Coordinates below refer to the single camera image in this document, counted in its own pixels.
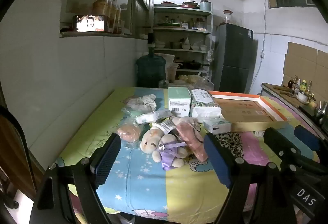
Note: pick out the cardboard box with orange rim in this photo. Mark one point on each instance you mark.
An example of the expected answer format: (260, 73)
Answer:
(246, 111)

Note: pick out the group of condiment bottles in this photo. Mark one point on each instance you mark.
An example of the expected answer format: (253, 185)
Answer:
(302, 84)

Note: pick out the spotted white plush toy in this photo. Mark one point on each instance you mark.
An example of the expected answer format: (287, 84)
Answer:
(143, 102)

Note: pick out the smartphone with lit screen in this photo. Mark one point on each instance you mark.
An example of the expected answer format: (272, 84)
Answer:
(89, 23)

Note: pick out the white bowl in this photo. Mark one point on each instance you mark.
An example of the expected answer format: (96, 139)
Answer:
(302, 97)

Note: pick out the red pan with glass lid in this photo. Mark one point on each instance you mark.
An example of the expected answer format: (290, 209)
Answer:
(189, 4)

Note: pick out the white metal shelf rack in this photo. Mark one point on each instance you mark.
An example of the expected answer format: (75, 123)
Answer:
(179, 29)

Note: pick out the colourful printed blanket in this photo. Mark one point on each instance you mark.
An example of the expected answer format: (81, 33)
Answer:
(143, 183)

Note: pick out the leopard print cloth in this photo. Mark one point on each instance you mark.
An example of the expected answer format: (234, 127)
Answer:
(230, 140)

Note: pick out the white wipes packet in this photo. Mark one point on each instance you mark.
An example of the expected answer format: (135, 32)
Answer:
(146, 117)

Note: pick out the small labelled yellow packet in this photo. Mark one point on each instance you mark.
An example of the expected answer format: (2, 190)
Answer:
(166, 126)

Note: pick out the white sack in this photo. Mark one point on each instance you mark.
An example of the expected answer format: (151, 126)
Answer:
(170, 60)

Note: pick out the steel kettle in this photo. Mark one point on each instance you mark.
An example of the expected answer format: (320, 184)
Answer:
(322, 110)

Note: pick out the clear plastic bag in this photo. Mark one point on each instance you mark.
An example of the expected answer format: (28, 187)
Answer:
(202, 83)

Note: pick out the small pale green tissue pack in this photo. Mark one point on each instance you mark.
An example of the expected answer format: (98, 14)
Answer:
(217, 125)

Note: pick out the large blue water jug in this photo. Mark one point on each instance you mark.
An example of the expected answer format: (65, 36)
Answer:
(150, 70)

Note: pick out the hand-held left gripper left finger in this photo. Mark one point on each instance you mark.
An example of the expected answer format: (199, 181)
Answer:
(107, 160)

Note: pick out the dark grey refrigerator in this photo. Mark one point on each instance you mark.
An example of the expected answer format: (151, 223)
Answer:
(233, 60)

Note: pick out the kitchen counter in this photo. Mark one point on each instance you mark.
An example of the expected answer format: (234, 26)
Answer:
(287, 96)

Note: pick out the beige teddy bear purple dress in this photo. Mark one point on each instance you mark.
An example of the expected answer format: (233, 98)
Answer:
(153, 139)

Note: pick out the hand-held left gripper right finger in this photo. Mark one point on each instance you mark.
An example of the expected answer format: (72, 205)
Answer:
(217, 160)

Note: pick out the cardboard wall sheet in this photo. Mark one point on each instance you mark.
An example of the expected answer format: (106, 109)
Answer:
(323, 65)
(299, 60)

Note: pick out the glass jar with brown lid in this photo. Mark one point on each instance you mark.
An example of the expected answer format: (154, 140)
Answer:
(227, 17)

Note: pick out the large amber glass jar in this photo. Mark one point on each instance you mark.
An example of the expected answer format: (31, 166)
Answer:
(100, 5)

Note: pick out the black water jug pump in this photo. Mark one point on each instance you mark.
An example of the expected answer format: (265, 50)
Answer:
(151, 42)

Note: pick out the mint green carton box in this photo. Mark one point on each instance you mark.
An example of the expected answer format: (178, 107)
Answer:
(179, 97)

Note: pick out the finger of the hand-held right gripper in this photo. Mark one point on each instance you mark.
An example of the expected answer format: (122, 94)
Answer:
(279, 144)
(307, 138)

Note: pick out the floral tissue pack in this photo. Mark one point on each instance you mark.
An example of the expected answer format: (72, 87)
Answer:
(205, 106)

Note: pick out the teal enamel pot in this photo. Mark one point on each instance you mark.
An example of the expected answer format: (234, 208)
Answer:
(205, 5)

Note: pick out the orange plush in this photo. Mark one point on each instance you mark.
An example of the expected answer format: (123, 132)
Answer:
(128, 131)

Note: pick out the row of white bowls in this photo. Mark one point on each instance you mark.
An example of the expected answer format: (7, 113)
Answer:
(194, 47)

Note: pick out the black wok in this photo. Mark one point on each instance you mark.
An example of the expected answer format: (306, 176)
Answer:
(192, 64)

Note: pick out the amber bottle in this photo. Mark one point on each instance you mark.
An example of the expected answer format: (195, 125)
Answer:
(119, 19)
(113, 16)

